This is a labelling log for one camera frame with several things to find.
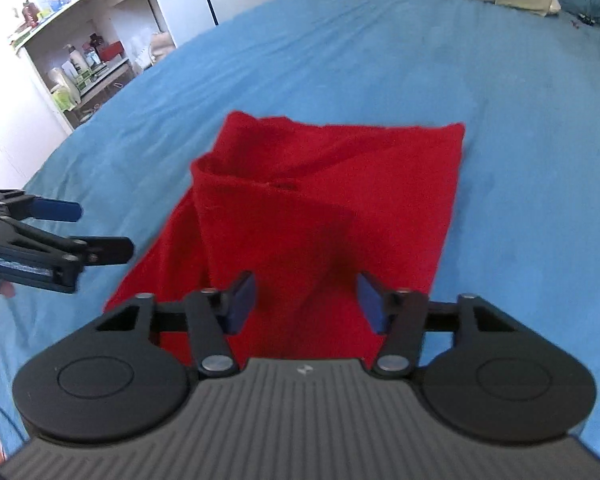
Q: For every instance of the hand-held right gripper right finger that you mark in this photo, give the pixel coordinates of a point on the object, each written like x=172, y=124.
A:
x=372, y=305

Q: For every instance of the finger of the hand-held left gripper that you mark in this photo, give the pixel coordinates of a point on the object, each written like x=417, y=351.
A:
x=105, y=251
x=55, y=210

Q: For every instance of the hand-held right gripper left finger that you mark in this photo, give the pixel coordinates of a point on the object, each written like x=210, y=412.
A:
x=241, y=305

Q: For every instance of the red knit sweater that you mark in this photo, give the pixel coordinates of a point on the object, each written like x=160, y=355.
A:
x=320, y=200

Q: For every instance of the white pump bottle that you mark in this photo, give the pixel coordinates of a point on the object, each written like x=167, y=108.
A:
x=74, y=62

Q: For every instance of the red box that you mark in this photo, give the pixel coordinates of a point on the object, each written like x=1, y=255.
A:
x=111, y=51

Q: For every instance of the brown bottle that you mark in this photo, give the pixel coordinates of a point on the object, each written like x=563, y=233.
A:
x=31, y=16

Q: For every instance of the bed with blue sheet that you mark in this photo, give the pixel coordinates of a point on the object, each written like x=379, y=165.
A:
x=520, y=170

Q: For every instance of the white shelf unit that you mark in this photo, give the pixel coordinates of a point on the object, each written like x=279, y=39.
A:
x=130, y=0

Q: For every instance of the small black object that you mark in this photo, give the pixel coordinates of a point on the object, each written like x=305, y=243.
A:
x=588, y=19

